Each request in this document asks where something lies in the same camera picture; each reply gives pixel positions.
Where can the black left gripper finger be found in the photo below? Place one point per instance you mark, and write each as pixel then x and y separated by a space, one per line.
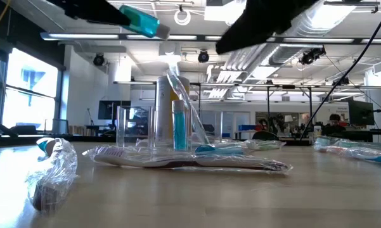
pixel 95 11

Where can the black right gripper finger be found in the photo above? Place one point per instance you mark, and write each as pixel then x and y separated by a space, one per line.
pixel 260 22

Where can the clear acrylic organizer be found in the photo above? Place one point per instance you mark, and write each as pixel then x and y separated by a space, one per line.
pixel 122 126

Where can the purple toothbrush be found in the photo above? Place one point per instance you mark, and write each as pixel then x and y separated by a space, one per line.
pixel 55 177
pixel 139 158

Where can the long ceiling light bar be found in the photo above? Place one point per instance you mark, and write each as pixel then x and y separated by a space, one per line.
pixel 82 36

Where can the person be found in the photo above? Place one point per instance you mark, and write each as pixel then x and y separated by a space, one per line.
pixel 334 122
pixel 263 125

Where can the blue storage bin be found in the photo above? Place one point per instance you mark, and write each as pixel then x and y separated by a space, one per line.
pixel 246 127

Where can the black office chair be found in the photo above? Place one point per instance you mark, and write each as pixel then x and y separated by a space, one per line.
pixel 265 136

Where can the white yellow wipes canister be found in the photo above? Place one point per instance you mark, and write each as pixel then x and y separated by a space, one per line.
pixel 163 111

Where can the small white bottle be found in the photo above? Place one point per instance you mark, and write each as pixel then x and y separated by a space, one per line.
pixel 317 131

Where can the black computer monitor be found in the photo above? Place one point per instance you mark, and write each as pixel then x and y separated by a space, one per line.
pixel 361 112

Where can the silver ventilation duct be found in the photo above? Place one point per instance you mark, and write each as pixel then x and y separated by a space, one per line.
pixel 272 55

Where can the black ceiling camera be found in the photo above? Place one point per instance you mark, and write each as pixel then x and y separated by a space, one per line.
pixel 203 56
pixel 310 56
pixel 99 59

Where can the black station frame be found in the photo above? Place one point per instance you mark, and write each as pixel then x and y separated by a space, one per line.
pixel 268 104

